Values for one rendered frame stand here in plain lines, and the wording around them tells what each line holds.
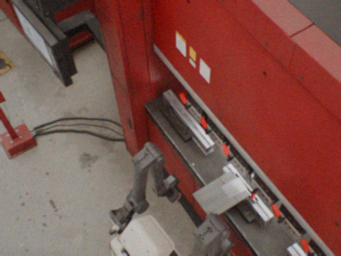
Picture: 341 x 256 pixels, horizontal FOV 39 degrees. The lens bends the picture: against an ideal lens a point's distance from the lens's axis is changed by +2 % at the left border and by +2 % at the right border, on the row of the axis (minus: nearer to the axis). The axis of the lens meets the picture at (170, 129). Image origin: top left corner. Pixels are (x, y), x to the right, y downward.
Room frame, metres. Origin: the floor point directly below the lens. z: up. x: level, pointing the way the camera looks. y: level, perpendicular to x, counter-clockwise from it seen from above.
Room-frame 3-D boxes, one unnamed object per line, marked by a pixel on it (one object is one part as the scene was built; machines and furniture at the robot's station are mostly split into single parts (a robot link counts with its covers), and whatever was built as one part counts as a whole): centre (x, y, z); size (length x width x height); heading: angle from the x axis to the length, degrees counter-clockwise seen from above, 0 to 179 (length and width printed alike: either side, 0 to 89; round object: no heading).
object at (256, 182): (1.01, -0.48, 1.26); 0.15 x 0.09 x 0.17; 31
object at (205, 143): (1.63, -0.11, 0.92); 0.50 x 0.06 x 0.10; 31
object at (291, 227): (0.83, -0.58, 1.26); 0.15 x 0.09 x 0.17; 31
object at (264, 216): (1.11, -0.42, 0.92); 0.39 x 0.06 x 0.10; 31
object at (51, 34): (1.91, 0.68, 1.42); 0.45 x 0.12 x 0.36; 35
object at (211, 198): (1.08, -0.26, 1.00); 0.26 x 0.18 x 0.01; 121
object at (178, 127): (1.64, -0.04, 0.89); 0.30 x 0.05 x 0.03; 31
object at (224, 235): (0.68, -0.17, 1.40); 0.11 x 0.06 x 0.43; 36
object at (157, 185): (1.03, 0.08, 1.40); 0.11 x 0.06 x 0.43; 36
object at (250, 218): (1.09, -0.36, 0.89); 0.30 x 0.05 x 0.03; 31
